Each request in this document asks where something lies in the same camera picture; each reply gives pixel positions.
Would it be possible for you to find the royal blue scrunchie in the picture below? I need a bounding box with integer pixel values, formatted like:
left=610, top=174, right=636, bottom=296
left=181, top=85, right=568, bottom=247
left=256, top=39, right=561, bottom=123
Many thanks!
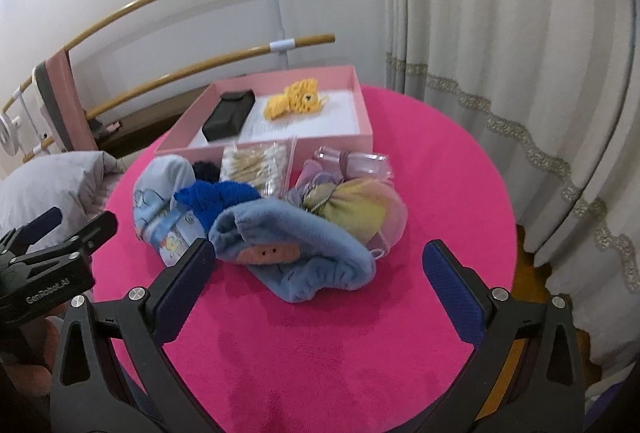
left=173, top=180, right=264, bottom=232

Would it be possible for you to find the yellow knitted toy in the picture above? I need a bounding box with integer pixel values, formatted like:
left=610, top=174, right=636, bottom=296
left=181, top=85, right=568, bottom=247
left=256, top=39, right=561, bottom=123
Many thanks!
left=263, top=80, right=329, bottom=122

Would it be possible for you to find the navy scrunchie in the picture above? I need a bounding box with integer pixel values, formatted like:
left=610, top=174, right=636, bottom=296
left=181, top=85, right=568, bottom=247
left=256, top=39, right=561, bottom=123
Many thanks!
left=191, top=160, right=224, bottom=184

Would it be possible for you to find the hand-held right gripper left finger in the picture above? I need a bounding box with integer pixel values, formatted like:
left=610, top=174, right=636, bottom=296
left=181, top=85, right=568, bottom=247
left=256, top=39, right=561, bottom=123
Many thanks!
left=49, top=237, right=221, bottom=433

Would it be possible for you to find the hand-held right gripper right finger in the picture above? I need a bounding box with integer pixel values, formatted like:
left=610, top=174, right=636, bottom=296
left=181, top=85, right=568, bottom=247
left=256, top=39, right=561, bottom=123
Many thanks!
left=421, top=239, right=586, bottom=433

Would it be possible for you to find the person's left hand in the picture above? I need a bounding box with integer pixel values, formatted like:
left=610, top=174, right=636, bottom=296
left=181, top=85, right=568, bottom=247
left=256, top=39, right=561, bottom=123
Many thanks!
left=0, top=304, right=68, bottom=391

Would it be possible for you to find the clear plastic bag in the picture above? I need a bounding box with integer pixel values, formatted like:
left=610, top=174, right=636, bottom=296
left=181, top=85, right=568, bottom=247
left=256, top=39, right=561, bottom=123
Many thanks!
left=312, top=146, right=396, bottom=179

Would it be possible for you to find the small white fan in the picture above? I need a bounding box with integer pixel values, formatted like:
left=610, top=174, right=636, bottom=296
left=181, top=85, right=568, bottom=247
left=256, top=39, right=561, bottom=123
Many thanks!
left=0, top=113, right=24, bottom=160

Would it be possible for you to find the light blue printed hat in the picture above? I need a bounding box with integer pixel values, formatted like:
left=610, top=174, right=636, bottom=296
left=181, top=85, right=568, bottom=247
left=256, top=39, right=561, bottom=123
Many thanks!
left=131, top=154, right=207, bottom=270

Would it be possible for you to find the bag of cotton swabs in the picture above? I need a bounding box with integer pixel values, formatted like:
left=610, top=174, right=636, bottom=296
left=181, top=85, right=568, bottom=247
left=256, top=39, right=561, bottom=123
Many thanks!
left=220, top=142, right=294, bottom=197

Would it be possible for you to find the black zip case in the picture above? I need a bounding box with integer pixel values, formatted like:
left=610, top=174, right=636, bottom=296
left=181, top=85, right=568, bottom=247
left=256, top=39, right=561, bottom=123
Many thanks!
left=201, top=89, right=257, bottom=144

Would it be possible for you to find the pink cardboard box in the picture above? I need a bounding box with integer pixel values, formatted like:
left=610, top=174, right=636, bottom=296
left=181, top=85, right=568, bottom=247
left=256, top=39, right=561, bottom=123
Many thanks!
left=154, top=64, right=374, bottom=159

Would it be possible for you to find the low cabinet brown top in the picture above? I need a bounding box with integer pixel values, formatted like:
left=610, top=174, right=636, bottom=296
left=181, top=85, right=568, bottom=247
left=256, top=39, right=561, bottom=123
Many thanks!
left=92, top=86, right=217, bottom=159

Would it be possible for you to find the pink yellow organza scrunchie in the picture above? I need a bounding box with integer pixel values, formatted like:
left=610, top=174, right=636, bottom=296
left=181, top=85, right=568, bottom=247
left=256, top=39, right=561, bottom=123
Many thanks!
left=305, top=178, right=409, bottom=255

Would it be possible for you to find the light blue fleece hat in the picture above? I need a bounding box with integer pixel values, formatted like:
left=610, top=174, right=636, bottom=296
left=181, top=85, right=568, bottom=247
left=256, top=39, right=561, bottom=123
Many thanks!
left=207, top=203, right=377, bottom=304

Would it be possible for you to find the pink round tablecloth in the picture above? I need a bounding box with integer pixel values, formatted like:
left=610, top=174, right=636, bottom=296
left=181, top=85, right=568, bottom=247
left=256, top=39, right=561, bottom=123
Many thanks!
left=92, top=83, right=519, bottom=433

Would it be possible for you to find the cream curtain with trim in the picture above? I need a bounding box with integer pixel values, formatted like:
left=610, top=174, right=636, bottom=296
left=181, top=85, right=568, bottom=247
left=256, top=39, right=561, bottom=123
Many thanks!
left=377, top=0, right=640, bottom=395

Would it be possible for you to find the pink grey chair back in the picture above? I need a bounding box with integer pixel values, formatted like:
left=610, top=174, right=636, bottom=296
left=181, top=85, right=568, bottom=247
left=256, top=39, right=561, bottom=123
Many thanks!
left=32, top=48, right=99, bottom=155

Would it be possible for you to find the short wooden barre rail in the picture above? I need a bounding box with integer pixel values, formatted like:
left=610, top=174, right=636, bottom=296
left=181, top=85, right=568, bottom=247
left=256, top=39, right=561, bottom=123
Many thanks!
left=22, top=34, right=336, bottom=162

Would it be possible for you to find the white barre post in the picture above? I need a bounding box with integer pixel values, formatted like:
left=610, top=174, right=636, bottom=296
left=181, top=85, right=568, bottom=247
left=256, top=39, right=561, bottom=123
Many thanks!
left=255, top=0, right=295, bottom=70
left=9, top=80, right=48, bottom=164

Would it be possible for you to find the grey pillow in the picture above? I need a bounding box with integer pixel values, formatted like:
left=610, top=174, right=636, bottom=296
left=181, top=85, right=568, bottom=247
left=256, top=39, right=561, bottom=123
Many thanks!
left=0, top=150, right=127, bottom=240

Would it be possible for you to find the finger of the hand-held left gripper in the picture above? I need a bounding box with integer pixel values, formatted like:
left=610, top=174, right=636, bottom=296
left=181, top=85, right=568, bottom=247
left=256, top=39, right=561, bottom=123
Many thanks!
left=0, top=206, right=64, bottom=255
left=9, top=210, right=119, bottom=272

